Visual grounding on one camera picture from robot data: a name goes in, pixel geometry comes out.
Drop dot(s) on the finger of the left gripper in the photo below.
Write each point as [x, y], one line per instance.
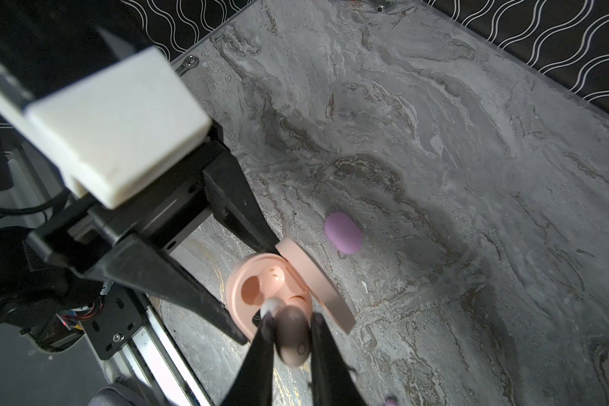
[136, 264]
[234, 206]

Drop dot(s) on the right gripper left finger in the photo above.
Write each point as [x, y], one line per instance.
[253, 384]

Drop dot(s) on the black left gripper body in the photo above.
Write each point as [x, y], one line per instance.
[86, 231]

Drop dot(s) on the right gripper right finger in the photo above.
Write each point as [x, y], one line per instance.
[331, 382]

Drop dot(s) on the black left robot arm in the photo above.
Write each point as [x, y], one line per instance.
[32, 292]

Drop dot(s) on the silver spanner on table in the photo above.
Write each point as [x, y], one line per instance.
[189, 62]

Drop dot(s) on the aluminium front rail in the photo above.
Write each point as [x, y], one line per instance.
[135, 350]

